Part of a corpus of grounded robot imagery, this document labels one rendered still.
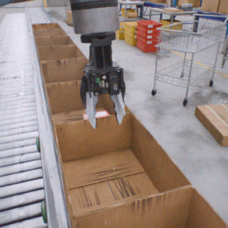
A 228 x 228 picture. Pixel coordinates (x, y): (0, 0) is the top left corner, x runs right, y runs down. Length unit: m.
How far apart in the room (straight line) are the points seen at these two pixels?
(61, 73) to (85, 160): 0.80
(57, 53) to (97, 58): 1.50
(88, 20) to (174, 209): 0.48
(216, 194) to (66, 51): 1.62
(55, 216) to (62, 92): 0.65
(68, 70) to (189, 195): 1.18
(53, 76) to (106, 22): 1.17
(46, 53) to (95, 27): 1.53
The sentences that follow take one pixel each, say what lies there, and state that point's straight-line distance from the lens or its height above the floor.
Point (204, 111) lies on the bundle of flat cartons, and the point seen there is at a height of 0.13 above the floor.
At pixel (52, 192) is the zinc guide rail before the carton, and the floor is 0.89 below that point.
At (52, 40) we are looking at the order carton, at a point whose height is 1.01.
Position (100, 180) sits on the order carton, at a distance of 0.85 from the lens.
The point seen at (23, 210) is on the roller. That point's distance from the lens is 1.01.
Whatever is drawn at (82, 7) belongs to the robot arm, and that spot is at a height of 1.44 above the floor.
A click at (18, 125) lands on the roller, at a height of 0.74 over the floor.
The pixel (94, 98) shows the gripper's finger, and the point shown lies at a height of 1.25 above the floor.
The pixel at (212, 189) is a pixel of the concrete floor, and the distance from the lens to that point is 2.22.
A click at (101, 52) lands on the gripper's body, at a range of 0.48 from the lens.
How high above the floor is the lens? 1.48
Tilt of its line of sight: 29 degrees down
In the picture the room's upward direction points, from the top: straight up
